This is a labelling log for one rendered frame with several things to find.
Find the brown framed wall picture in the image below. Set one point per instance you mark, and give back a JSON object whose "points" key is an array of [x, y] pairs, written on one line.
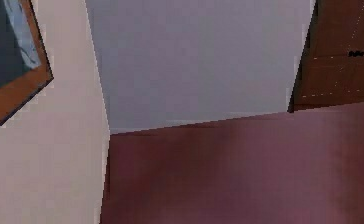
{"points": [[13, 56]]}

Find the brown wooden room door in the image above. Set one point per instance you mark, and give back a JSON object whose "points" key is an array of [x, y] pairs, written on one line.
{"points": [[336, 76]]}

